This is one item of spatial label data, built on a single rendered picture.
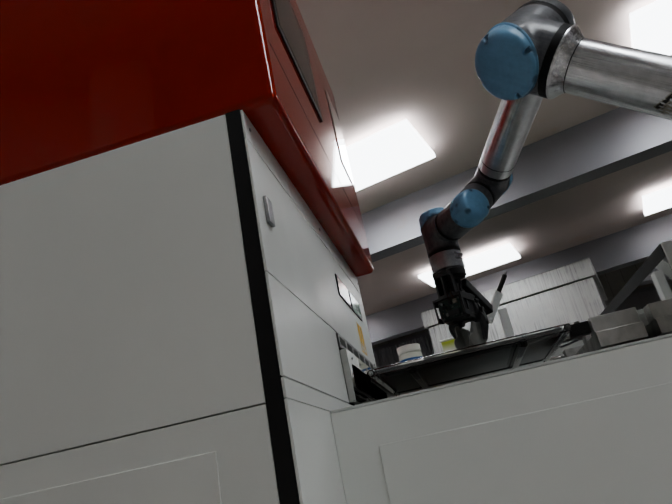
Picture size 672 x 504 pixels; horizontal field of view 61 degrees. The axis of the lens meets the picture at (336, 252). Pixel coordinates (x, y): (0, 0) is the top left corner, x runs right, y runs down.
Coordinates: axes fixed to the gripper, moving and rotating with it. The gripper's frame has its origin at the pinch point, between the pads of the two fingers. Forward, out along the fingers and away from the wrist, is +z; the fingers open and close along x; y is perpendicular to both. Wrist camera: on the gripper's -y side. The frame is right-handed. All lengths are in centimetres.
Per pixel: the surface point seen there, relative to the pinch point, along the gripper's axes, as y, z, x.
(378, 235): -298, -184, -201
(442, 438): 45.0, 16.1, 12.6
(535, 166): -329, -190, -56
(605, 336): 9.8, 4.4, 28.7
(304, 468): 67, 17, 7
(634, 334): 7.7, 5.2, 32.8
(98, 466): 80, 12, -13
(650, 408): 33, 18, 36
